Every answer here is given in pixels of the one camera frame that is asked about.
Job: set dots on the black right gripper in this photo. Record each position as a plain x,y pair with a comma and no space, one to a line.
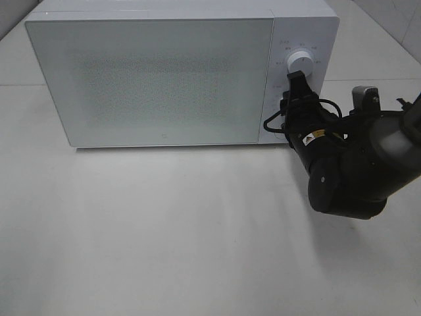
306,114

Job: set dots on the white microwave door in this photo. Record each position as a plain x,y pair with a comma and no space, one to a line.
127,83

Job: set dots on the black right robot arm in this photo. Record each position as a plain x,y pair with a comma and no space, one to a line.
356,162

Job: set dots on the white upper microwave knob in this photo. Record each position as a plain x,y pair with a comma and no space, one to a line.
300,60

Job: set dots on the white microwave oven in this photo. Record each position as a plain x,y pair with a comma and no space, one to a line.
297,25

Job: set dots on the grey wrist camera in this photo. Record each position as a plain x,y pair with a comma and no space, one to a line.
365,99

